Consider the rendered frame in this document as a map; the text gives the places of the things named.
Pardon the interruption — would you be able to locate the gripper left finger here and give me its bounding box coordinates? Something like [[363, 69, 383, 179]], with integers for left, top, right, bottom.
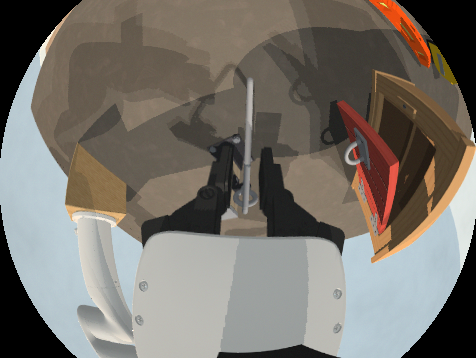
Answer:
[[141, 145, 233, 247]]

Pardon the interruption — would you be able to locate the orange spirit level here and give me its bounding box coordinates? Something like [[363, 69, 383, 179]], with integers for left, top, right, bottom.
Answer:
[[369, 0, 431, 68]]

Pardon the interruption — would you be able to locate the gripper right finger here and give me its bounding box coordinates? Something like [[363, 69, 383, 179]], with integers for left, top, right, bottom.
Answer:
[[259, 147, 345, 257]]

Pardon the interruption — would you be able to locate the tan wooden cabinet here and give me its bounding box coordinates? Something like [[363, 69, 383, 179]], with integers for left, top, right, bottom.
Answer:
[[336, 69, 476, 263]]

